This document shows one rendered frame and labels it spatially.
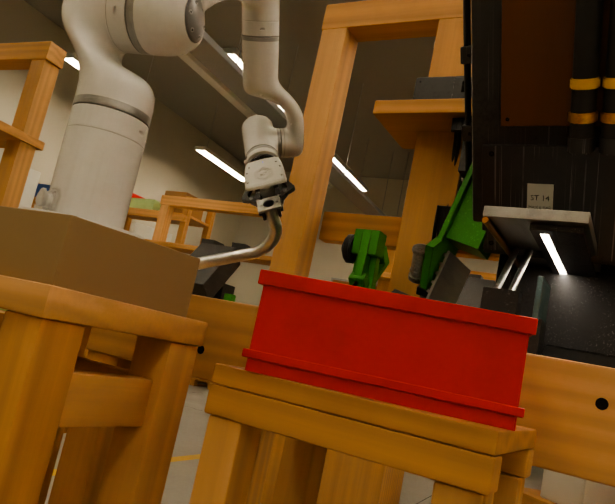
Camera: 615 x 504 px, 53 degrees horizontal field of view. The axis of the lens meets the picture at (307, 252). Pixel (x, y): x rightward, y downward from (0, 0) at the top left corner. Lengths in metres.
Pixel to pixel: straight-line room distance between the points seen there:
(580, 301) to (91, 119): 0.97
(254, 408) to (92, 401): 0.26
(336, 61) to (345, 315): 1.38
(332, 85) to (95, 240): 1.25
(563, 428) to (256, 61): 1.06
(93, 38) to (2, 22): 8.21
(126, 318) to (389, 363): 0.37
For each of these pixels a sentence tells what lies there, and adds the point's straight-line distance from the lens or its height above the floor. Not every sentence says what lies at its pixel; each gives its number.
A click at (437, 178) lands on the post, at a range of 1.70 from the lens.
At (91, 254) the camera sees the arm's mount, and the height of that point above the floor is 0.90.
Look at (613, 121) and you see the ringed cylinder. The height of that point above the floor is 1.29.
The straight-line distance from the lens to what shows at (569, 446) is 0.92.
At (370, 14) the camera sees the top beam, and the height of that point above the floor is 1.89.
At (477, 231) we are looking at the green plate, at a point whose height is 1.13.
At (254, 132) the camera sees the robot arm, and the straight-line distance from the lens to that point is 1.60.
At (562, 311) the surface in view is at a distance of 1.34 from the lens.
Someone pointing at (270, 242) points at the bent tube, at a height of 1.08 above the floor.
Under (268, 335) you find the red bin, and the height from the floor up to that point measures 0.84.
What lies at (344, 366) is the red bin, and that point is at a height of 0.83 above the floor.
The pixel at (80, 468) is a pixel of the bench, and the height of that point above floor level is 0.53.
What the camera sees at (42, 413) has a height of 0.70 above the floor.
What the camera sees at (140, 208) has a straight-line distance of 7.00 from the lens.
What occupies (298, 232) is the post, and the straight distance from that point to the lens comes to 1.82.
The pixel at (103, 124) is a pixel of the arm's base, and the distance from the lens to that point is 0.98.
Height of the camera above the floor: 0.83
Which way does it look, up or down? 9 degrees up
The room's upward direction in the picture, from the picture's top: 12 degrees clockwise
